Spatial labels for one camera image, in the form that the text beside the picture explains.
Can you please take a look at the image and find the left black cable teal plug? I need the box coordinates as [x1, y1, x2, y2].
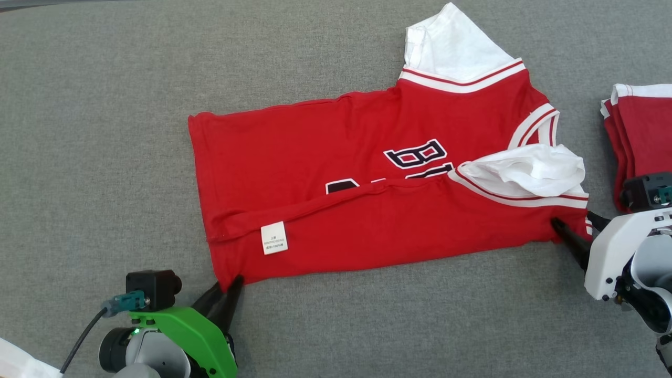
[60, 290, 147, 375]

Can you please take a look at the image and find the red shorts white trim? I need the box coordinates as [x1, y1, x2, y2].
[600, 83, 672, 212]

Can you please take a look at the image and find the red white basketball jersey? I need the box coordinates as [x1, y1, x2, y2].
[187, 2, 594, 292]

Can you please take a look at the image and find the grey fabric sofa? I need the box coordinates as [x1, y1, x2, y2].
[0, 0, 672, 378]

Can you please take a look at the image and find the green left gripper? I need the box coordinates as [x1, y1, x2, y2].
[128, 275, 245, 378]

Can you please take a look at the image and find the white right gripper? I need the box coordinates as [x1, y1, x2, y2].
[550, 207, 672, 301]

